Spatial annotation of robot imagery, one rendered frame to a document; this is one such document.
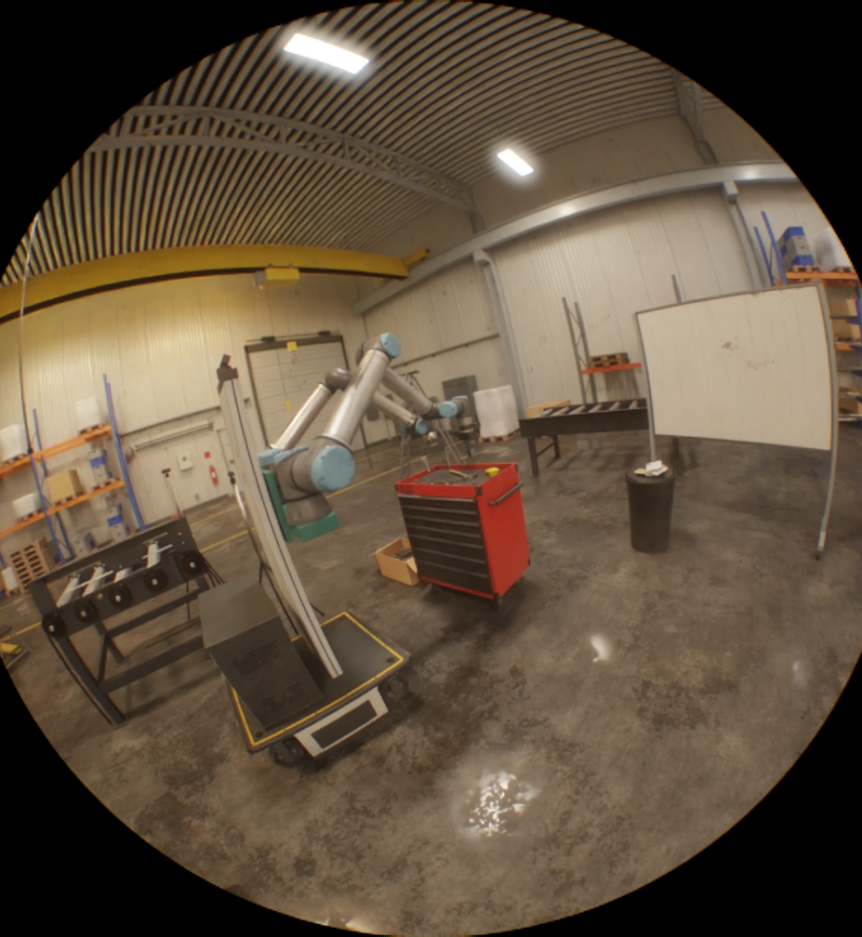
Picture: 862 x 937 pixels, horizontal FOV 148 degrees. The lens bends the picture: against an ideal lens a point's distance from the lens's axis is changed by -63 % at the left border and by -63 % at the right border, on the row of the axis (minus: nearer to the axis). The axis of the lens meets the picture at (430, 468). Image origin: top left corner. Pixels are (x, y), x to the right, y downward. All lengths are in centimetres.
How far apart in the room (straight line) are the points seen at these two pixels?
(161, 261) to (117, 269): 111
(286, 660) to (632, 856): 156
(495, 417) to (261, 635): 789
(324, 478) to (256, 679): 89
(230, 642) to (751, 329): 368
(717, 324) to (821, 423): 117
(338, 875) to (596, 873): 92
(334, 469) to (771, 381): 301
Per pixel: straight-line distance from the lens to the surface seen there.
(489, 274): 1097
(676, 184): 986
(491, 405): 858
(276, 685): 155
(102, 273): 908
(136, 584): 248
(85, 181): 981
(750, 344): 309
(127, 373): 1185
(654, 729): 175
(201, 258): 922
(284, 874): 174
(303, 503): 125
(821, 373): 303
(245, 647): 141
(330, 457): 107
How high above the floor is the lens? 149
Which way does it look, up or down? 12 degrees down
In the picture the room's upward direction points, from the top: 12 degrees counter-clockwise
